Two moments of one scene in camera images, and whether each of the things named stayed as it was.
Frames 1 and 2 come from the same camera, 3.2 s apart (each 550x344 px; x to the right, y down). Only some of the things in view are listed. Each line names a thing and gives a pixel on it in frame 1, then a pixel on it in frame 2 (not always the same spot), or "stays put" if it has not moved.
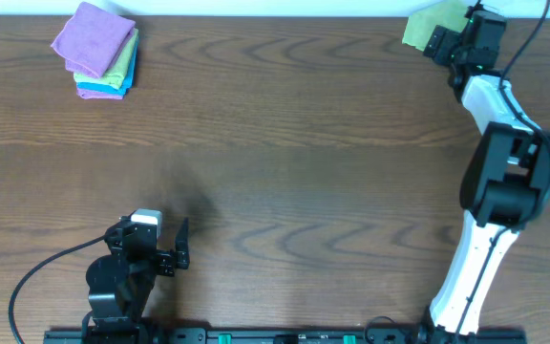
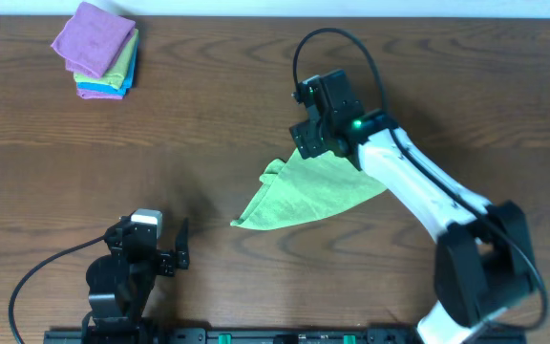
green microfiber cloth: (420, 26) to (301, 188)
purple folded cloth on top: (91, 40) stays put
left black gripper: (170, 260) stays put
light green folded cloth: (118, 67) stays put
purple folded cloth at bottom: (97, 95) stays put
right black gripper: (438, 41) to (306, 139)
